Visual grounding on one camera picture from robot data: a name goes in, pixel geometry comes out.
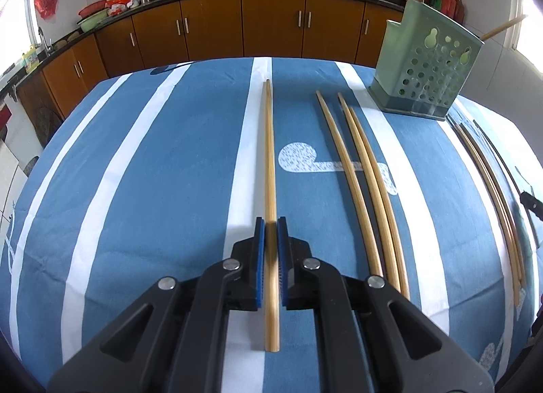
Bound hanging red plastic bag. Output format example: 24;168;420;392
34;0;59;20

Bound yellow detergent bottle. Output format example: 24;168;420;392
20;47;40;73

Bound brown lower kitchen cabinets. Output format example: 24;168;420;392
17;0;406;123

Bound red basin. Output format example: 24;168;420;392
78;1;108;19

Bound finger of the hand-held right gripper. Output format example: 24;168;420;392
519;190;543;223

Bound blue white striped tablecloth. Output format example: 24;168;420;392
0;56;543;393

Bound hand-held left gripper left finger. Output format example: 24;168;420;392
46;217;266;393

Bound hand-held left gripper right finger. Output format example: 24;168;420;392
277;216;495;393

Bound green basin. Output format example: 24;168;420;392
78;9;112;34

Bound bright window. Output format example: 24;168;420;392
0;0;35;76
514;0;543;63

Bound sink faucet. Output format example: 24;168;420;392
37;26;52;55

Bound green perforated chopstick holder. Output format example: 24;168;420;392
367;0;485;122

